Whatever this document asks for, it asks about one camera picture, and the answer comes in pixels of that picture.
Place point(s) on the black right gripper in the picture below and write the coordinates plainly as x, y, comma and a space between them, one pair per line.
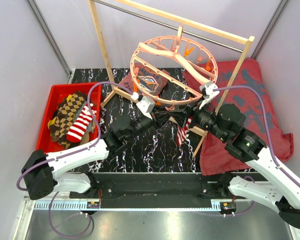
181, 115

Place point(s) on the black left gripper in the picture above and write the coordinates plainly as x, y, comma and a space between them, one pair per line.
162, 117

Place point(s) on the pink round clip hanger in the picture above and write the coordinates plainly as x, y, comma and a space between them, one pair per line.
173, 69

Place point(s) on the red white striped sock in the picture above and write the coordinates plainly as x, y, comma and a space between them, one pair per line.
78, 129
183, 132

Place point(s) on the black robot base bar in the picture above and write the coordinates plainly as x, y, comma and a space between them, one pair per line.
114, 185

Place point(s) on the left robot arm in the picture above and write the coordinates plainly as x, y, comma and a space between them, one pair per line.
45, 173

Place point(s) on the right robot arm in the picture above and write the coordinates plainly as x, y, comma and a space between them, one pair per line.
244, 145

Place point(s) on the pink clothespin front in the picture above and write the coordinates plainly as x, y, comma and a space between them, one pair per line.
170, 108

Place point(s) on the folded pink printed shirt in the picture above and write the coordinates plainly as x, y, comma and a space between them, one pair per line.
152, 82

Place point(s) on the red blue patterned cloth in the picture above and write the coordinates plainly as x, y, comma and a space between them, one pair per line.
213, 158

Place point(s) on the brown yellow argyle sock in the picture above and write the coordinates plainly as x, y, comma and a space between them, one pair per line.
64, 117

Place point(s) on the red plastic bin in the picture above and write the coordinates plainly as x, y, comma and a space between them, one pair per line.
56, 95

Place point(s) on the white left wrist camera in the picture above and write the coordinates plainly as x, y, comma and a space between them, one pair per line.
146, 105

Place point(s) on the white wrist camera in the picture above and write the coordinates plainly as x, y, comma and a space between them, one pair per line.
146, 105
209, 92

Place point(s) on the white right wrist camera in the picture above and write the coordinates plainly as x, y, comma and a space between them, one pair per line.
209, 92

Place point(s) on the wooden drying rack frame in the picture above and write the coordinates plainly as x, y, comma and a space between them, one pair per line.
173, 54

